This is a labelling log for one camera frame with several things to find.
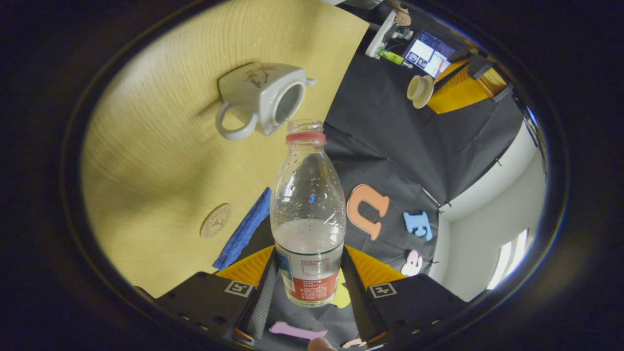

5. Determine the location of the blue towel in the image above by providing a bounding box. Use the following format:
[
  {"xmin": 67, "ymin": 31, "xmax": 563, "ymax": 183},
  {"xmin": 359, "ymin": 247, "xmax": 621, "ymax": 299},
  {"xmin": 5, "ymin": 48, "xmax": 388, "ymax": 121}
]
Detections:
[{"xmin": 213, "ymin": 187, "xmax": 272, "ymax": 271}]

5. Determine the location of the white ceramic teacup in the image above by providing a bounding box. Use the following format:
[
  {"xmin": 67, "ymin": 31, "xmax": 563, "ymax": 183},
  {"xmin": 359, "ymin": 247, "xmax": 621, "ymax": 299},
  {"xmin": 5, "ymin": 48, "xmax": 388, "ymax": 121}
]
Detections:
[{"xmin": 215, "ymin": 62, "xmax": 317, "ymax": 141}]

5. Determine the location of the computer monitor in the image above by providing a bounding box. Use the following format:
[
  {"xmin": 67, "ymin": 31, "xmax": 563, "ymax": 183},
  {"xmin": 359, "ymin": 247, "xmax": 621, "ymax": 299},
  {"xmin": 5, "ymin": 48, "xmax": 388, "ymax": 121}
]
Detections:
[{"xmin": 403, "ymin": 29, "xmax": 456, "ymax": 79}]

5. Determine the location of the clear plastic water bottle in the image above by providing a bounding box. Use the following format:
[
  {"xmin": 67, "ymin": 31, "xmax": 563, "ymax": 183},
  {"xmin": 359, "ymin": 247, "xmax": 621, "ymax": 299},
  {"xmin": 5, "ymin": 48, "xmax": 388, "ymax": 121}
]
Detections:
[{"xmin": 270, "ymin": 119, "xmax": 347, "ymax": 308}]

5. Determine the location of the white side table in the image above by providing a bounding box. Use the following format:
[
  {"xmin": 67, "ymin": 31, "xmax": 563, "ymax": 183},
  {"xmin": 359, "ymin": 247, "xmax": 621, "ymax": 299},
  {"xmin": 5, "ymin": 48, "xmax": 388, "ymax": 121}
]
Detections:
[{"xmin": 365, "ymin": 9, "xmax": 398, "ymax": 59}]

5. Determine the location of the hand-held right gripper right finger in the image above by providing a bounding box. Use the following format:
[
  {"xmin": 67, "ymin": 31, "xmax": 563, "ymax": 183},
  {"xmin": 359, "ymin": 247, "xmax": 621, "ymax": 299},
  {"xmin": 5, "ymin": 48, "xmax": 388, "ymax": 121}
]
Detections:
[{"xmin": 340, "ymin": 245, "xmax": 469, "ymax": 348}]

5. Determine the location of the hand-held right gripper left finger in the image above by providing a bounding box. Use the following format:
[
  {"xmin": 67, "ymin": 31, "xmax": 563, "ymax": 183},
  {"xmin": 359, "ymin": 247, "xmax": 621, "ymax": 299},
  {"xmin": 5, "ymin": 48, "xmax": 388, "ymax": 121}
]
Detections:
[{"xmin": 155, "ymin": 245, "xmax": 277, "ymax": 342}]

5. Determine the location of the green drink bottle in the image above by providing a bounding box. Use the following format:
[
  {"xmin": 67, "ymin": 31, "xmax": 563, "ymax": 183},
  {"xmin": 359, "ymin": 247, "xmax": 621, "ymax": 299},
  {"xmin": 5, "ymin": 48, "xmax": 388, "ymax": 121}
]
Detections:
[{"xmin": 378, "ymin": 48, "xmax": 405, "ymax": 65}]

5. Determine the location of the round wooden coaster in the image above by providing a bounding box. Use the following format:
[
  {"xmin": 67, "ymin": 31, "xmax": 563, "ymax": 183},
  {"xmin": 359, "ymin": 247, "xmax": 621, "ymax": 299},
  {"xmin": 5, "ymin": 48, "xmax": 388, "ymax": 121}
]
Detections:
[{"xmin": 199, "ymin": 203, "xmax": 233, "ymax": 239}]

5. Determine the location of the black backdrop cloth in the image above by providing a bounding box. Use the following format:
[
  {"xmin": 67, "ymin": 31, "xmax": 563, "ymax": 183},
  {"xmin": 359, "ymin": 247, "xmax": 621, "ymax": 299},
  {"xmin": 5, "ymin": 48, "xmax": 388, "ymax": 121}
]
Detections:
[{"xmin": 244, "ymin": 49, "xmax": 525, "ymax": 349}]

